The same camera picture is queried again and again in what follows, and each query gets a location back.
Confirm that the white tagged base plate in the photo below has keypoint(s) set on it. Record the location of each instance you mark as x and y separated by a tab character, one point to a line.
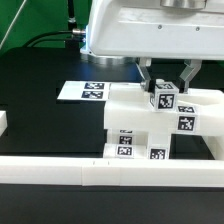
85	90

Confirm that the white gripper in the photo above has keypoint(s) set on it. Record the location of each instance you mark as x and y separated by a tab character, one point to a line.
170	29

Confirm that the white left fence bar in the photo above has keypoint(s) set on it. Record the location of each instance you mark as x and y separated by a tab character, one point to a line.
3	122

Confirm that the white right fence bar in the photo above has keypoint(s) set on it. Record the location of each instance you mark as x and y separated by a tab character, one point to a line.
216	146

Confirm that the white chair back frame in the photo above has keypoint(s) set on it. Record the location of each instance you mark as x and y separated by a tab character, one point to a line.
199	112

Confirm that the white front fence bar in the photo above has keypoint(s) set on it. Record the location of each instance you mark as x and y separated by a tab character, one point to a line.
111	172

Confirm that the black vertical post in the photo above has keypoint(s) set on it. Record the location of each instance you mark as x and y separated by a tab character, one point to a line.
71	13

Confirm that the white chair seat part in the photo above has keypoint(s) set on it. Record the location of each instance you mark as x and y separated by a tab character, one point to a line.
158	146

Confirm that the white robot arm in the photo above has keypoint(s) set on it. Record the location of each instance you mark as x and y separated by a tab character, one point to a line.
96	55

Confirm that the white fence bar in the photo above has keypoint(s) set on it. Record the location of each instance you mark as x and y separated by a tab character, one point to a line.
111	172
3	122
216	146

